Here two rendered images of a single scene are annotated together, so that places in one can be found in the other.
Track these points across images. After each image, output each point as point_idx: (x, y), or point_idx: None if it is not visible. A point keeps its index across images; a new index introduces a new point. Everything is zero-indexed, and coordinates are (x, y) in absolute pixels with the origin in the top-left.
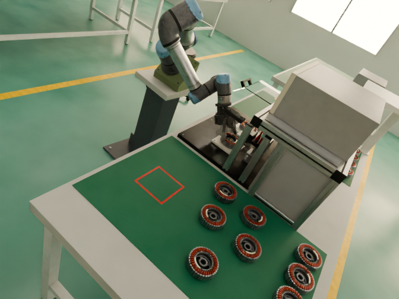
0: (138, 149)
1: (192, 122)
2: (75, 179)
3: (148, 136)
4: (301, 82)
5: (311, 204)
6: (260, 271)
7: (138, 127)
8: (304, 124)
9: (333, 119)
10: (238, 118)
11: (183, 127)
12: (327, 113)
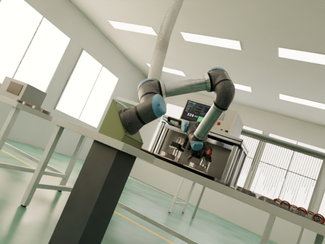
0: (254, 197)
1: (182, 168)
2: (320, 224)
3: (103, 227)
4: (238, 114)
5: (240, 172)
6: None
7: (88, 229)
8: (233, 135)
9: (238, 129)
10: (207, 147)
11: (196, 174)
12: (238, 126)
